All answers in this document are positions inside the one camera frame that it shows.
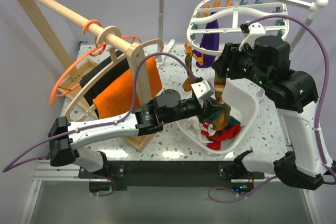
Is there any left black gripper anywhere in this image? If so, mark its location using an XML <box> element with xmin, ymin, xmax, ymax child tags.
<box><xmin>163</xmin><ymin>97</ymin><xmax>225</xmax><ymax>125</ymax></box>

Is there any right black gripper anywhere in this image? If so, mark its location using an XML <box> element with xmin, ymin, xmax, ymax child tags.
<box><xmin>212</xmin><ymin>41</ymin><xmax>271</xmax><ymax>88</ymax></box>

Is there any white sock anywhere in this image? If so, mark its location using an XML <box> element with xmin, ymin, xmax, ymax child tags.
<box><xmin>186</xmin><ymin>117</ymin><xmax>207</xmax><ymax>143</ymax></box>

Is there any striped olive sock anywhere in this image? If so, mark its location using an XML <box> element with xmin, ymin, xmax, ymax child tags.
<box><xmin>213</xmin><ymin>73</ymin><xmax>231</xmax><ymax>131</ymax></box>
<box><xmin>182</xmin><ymin>55</ymin><xmax>195</xmax><ymax>92</ymax></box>

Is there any red santa sock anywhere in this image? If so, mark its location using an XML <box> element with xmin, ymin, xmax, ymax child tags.
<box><xmin>201</xmin><ymin>123</ymin><xmax>241</xmax><ymax>143</ymax></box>
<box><xmin>206</xmin><ymin>141</ymin><xmax>221</xmax><ymax>151</ymax></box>

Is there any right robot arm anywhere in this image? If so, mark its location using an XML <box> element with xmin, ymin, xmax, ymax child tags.
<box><xmin>212</xmin><ymin>35</ymin><xmax>335</xmax><ymax>190</ymax></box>

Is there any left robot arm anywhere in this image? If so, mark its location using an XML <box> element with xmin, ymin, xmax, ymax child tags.
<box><xmin>48</xmin><ymin>89</ymin><xmax>216</xmax><ymax>178</ymax></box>

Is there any white clip sock hanger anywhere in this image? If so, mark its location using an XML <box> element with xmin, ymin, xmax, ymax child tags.
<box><xmin>185</xmin><ymin>0</ymin><xmax>288</xmax><ymax>65</ymax></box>

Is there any wooden hanger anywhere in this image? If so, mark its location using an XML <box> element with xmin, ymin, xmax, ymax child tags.
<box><xmin>64</xmin><ymin>26</ymin><xmax>165</xmax><ymax>125</ymax></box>

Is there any orange plastic hanger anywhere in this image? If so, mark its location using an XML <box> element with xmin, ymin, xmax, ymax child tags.
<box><xmin>47</xmin><ymin>19</ymin><xmax>142</xmax><ymax>107</ymax></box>

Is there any purple sock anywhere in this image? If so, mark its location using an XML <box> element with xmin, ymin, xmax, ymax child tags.
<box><xmin>193</xmin><ymin>20</ymin><xmax>219</xmax><ymax>68</ymax></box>

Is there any white plastic basin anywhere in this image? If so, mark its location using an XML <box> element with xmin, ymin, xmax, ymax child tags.
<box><xmin>176</xmin><ymin>79</ymin><xmax>259</xmax><ymax>155</ymax></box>

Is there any orange cloth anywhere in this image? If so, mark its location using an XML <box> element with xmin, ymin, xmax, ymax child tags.
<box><xmin>93</xmin><ymin>57</ymin><xmax>162</xmax><ymax>119</ymax></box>

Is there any black cloth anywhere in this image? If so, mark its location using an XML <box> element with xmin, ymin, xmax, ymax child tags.
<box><xmin>79</xmin><ymin>56</ymin><xmax>129</xmax><ymax>106</ymax></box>

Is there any white drying rack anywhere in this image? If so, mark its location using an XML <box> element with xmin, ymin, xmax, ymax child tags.
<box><xmin>156</xmin><ymin>0</ymin><xmax>329</xmax><ymax>101</ymax></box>

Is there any wooden clothes rack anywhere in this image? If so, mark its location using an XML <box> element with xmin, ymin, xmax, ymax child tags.
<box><xmin>2</xmin><ymin>0</ymin><xmax>158</xmax><ymax>153</ymax></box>

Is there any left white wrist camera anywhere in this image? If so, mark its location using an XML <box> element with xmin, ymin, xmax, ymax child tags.
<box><xmin>191</xmin><ymin>80</ymin><xmax>215</xmax><ymax>101</ymax></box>

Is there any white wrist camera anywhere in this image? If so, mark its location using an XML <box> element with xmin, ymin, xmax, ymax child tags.
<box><xmin>239</xmin><ymin>22</ymin><xmax>266</xmax><ymax>51</ymax></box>
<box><xmin>191</xmin><ymin>80</ymin><xmax>215</xmax><ymax>101</ymax></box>

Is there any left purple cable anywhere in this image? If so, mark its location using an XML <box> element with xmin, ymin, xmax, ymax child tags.
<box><xmin>2</xmin><ymin>52</ymin><xmax>203</xmax><ymax>173</ymax></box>

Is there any purple cable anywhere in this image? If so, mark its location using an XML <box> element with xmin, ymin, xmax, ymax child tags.
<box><xmin>207</xmin><ymin>14</ymin><xmax>336</xmax><ymax>204</ymax></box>
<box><xmin>2</xmin><ymin>52</ymin><xmax>203</xmax><ymax>173</ymax></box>

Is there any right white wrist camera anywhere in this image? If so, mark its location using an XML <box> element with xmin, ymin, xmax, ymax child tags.
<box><xmin>239</xmin><ymin>22</ymin><xmax>266</xmax><ymax>51</ymax></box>

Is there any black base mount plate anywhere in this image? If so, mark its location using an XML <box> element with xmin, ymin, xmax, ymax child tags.
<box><xmin>79</xmin><ymin>161</ymin><xmax>263</xmax><ymax>192</ymax></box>

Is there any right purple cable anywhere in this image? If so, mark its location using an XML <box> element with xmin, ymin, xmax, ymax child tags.
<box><xmin>207</xmin><ymin>14</ymin><xmax>336</xmax><ymax>204</ymax></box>

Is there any aluminium frame rail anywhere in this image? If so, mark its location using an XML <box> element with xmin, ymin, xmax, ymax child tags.
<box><xmin>19</xmin><ymin>155</ymin><xmax>87</xmax><ymax>224</ymax></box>

